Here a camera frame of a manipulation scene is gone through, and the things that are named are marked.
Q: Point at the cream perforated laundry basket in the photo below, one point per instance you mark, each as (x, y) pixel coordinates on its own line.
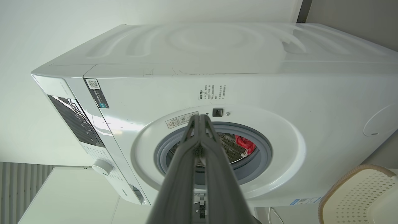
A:
(360, 196)

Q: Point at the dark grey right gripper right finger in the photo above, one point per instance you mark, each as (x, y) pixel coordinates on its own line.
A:
(224, 186)

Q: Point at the white front-load washing machine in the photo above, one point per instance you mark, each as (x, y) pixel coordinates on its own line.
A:
(248, 93)

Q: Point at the red cloth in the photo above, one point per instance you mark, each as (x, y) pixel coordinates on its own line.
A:
(245, 143)

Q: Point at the white cabinet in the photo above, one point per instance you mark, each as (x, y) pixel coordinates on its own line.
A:
(77, 199)

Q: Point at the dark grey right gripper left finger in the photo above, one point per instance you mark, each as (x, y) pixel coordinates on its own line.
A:
(177, 183)

